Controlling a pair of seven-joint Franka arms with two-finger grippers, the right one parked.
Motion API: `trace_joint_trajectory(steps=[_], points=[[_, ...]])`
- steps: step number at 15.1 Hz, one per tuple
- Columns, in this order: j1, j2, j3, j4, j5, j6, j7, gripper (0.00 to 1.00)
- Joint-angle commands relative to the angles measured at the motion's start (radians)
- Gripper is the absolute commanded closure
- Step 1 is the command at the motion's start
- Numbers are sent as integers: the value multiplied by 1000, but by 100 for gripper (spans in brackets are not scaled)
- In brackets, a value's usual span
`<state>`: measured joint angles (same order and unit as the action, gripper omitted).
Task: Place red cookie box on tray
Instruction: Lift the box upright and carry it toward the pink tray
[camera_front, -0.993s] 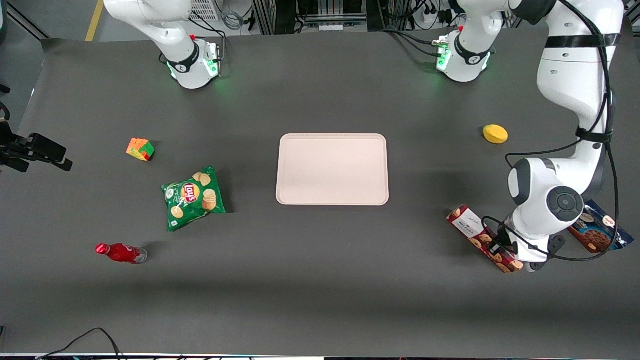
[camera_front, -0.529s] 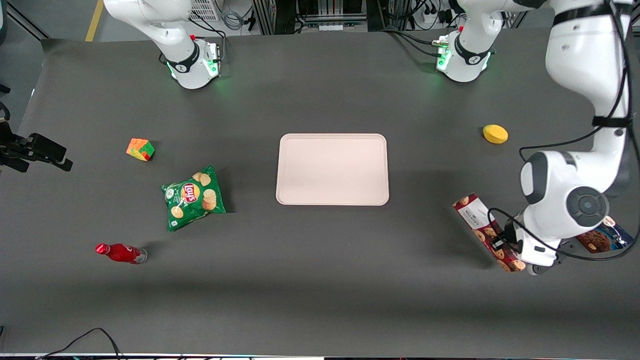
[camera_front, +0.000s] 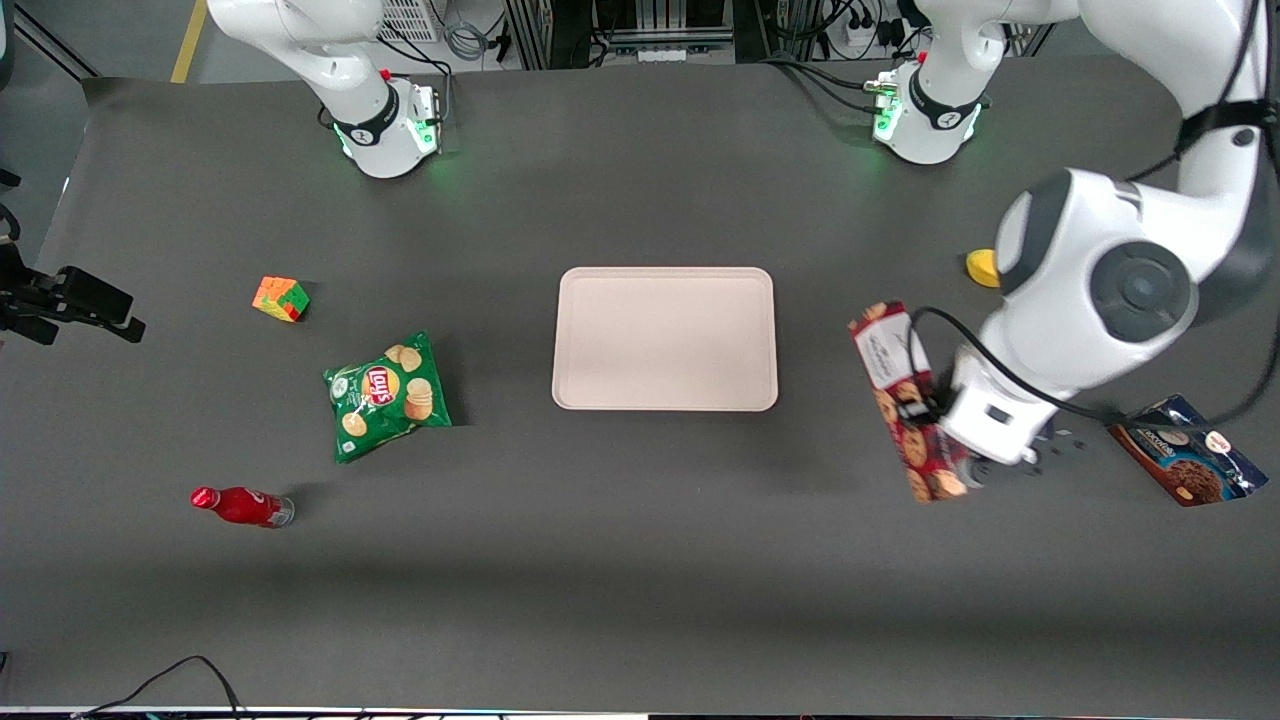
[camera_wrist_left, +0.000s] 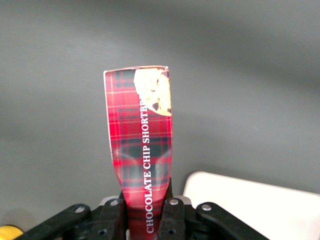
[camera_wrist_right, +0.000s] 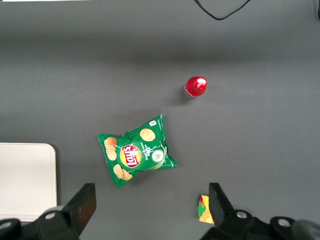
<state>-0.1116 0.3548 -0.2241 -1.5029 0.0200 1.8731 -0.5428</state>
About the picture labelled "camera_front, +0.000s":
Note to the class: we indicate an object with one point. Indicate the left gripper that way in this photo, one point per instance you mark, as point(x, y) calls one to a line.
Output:
point(931, 403)

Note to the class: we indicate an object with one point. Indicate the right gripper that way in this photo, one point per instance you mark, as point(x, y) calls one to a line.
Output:
point(28, 300)

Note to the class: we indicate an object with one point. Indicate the red cookie box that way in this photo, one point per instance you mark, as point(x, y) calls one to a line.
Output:
point(890, 350)

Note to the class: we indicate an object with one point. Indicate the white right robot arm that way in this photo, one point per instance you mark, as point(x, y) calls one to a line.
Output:
point(370, 110)

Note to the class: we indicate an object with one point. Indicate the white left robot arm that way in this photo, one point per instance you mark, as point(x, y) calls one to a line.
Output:
point(1100, 280)

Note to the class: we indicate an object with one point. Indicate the blue chocolate cookie bag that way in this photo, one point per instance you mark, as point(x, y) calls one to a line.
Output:
point(1185, 455)

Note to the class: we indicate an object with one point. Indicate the pale pink plastic tray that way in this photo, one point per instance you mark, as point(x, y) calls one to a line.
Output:
point(665, 340)

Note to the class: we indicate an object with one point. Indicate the yellow round sponge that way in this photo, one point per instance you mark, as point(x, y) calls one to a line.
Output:
point(982, 268)

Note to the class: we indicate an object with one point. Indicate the colourful puzzle cube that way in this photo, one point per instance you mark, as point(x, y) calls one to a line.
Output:
point(281, 299)

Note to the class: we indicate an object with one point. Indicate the red cola bottle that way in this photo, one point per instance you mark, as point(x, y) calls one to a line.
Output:
point(245, 506)

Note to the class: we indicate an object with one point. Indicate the green Lays chips bag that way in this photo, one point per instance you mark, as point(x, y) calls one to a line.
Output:
point(385, 395)

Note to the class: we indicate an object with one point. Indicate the dark grey table mat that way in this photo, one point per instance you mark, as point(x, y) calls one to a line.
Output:
point(640, 560)

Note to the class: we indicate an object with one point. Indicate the white power strip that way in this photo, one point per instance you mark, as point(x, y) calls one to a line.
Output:
point(872, 35)

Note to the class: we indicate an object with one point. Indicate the white perforated basket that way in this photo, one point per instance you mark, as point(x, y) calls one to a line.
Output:
point(410, 18)

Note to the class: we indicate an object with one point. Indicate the black equipment rack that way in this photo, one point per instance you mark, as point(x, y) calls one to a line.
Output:
point(570, 30)

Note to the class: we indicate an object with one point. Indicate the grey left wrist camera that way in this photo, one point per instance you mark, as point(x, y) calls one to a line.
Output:
point(980, 472)

